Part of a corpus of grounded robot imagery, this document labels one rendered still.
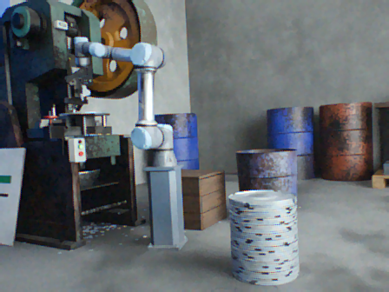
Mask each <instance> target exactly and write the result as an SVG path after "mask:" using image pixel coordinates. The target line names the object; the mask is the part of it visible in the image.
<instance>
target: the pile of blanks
mask: <svg viewBox="0 0 389 292"><path fill-rule="evenodd" d="M296 202H297V199H296V198H294V199H293V200H292V201H289V202H278V203H270V204H248V203H240V202H234V201H230V200H229V203H228V204H229V214H230V216H229V218H230V235H231V261H232V273H233V275H234V276H235V277H236V278H237V279H238V280H241V281H243V282H246V283H252V284H256V285H278V284H285V283H288V282H291V281H294V279H296V278H297V277H298V275H299V274H300V265H299V257H298V256H299V249H298V246H299V245H298V240H299V237H298V236H297V233H298V232H297V231H298V227H297V220H298V217H297V212H296V208H297V204H296Z"/></svg>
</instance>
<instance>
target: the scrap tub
mask: <svg viewBox="0 0 389 292"><path fill-rule="evenodd" d="M296 156H297V149H251V150H243V151H238V152H236V164H237V173H238V174H237V176H238V181H239V189H240V192H246V191H253V190H273V191H274V192H278V190H279V191H286V192H293V193H294V194H295V195H296V175H297V174H298V173H297V172H296Z"/></svg>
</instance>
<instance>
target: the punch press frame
mask: <svg viewBox="0 0 389 292"><path fill-rule="evenodd" d="M20 5H23V6H28V7H31V8H33V9H35V10H36V11H37V12H38V16H39V18H40V29H39V33H38V34H37V36H36V37H35V38H34V39H32V40H31V39H30V40H29V42H30V49H29V50H21V49H13V48H11V47H10V32H9V29H11V16H12V13H13V12H14V9H15V8H16V7H17V6H20ZM64 15H67V16H69V17H72V18H74V19H75V20H76V24H77V25H78V28H79V30H80V31H81V37H85V38H88V42H92V43H100V44H102V38H101V26H100V20H99V19H98V18H97V17H96V16H95V15H94V14H93V13H92V12H88V11H86V10H83V9H78V8H77V7H75V6H72V5H70V4H66V3H62V2H60V1H56V0H28V1H25V2H23V3H18V4H16V5H12V6H10V7H8V8H7V9H6V10H5V11H4V13H3V14H2V15H1V18H0V101H6V102H7V103H9V104H10V105H11V106H12V107H14V108H15V109H16V112H17V118H18V121H19V123H20V126H21V131H22V134H23V139H24V142H25V143H34V142H49V139H43V137H38V138H28V133H27V129H36V128H35V123H38V120H48V119H43V116H47V115H48V111H51V107H50V104H49V100H51V99H56V92H55V85H54V84H49V80H50V78H51V77H53V76H57V75H58V74H60V73H63V72H64V71H66V70H67V69H68V60H67V50H66V30H64V31H62V30H58V29H55V28H54V26H53V21H62V22H65V20H64ZM90 60H91V65H92V74H93V80H94V79H96V78H97V77H100V76H103V70H102V58H99V57H94V56H90ZM55 112H56V116H59V114H64V113H72V110H71V109H69V110H67V106H66V105H57V104H56V108H55ZM78 138H83V139H84V148H85V158H98V157H105V156H108V157H109V164H115V156H117V155H120V144H119V134H111V135H93V136H74V139H78ZM125 203H126V201H122V202H115V203H112V204H110V205H104V206H101V207H99V208H93V209H89V210H86V211H82V216H83V215H88V214H90V213H94V212H96V211H101V210H104V209H108V208H113V207H115V206H118V205H121V204H125Z"/></svg>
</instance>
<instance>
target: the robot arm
mask: <svg viewBox="0 0 389 292"><path fill-rule="evenodd" d="M74 45H75V54H76V67H77V68H80V69H79V70H77V71H75V72H74V73H72V74H70V75H69V76H66V77H65V78H64V81H65V82H66V83H69V82H70V81H71V80H73V79H74V78H75V77H77V76H78V83H79V85H80V93H81V99H82V101H83V97H84V96H89V95H90V90H87V87H86V86H85V85H87V86H90V85H93V74H92V65H89V56H94V57H99V58H106V59H109V60H111V61H121V62H131V63H132V64H133V65H134V66H135V71H136V72H137V81H138V121H137V122H136V123H135V128H134V129H133V130H132V132H131V140H132V143H133V144H134V145H135V147H137V148H138V149H153V155H152V158H151V161H150V168H154V167H173V166H177V165H178V164H177V161H176V158H175V153H174V147H173V131H172V127H171V126H170V125H168V124H157V123H156V121H155V73H156V71H157V69H162V68H163V67H164V66H165V65H166V63H167V62H168V55H167V53H166V51H165V50H163V49H162V48H160V47H158V46H153V45H150V44H149V43H138V44H136V45H135V46H134V48H133V49H122V48H116V47H110V46H107V45H102V44H100V43H92V42H88V38H85V37H76V38H74ZM83 69H85V70H83ZM82 88H83V89H82Z"/></svg>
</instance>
